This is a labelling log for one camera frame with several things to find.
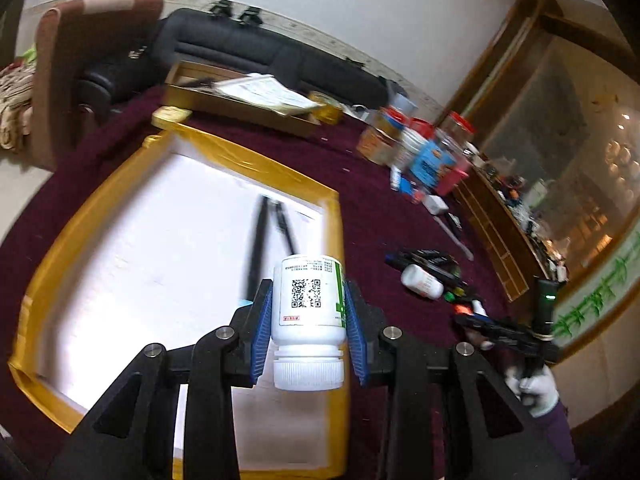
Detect white bottle red label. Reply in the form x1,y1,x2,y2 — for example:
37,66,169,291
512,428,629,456
400,264,445,300

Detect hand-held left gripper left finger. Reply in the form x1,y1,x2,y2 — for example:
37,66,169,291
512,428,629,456
47,278,275,480

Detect yellow tape roll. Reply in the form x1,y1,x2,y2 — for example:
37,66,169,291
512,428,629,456
307,91,344,126

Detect orange jar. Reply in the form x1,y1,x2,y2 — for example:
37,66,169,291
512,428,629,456
356,107,408,166

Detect white papers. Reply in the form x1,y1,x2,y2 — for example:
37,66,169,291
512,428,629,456
212,74,321,117

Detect patterned blanket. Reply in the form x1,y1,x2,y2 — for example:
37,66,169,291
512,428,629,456
0,60,39,152

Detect black sofa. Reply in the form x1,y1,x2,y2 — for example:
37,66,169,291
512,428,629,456
75,7,392,117

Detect pile of black markers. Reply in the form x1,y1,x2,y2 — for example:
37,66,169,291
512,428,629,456
385,247,488,318

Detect wooden display cabinet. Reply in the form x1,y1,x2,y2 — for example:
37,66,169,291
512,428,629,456
435,0,640,356

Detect white pill bottle green label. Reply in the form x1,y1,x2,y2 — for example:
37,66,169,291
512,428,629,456
270,255,347,392

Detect person's right hand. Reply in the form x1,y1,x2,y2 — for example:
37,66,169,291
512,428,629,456
504,362,560,418

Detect brown armchair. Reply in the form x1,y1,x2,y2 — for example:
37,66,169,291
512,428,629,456
32,0,165,172

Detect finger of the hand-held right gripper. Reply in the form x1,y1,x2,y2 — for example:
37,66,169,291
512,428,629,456
452,311,497,343

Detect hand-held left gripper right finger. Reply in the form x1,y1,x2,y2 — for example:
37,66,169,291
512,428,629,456
344,280,571,480

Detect small gold box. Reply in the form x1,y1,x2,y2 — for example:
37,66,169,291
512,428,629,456
151,106,192,131

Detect blue packet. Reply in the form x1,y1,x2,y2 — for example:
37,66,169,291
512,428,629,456
407,140,457,187

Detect pink container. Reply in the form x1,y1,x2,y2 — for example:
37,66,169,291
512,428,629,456
434,155,471,197

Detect black marker teal caps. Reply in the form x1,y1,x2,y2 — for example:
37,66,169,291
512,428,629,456
240,194,272,306

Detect yellow-rimmed white tray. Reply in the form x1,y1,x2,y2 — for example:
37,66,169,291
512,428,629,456
7,122,351,480

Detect tall clear jar red lid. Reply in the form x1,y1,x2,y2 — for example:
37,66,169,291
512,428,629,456
439,110,476,157

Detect thin black pen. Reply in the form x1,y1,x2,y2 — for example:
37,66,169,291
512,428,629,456
270,199,300,261

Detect low wooden shelf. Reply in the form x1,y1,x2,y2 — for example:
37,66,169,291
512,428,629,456
452,160,570,305

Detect white pen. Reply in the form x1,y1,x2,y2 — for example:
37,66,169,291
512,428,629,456
435,215,475,261

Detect person's right forearm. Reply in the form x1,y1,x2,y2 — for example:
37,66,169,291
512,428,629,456
539,400,579,468

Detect brown cardboard box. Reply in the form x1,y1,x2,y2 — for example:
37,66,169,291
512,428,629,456
162,60,322,139

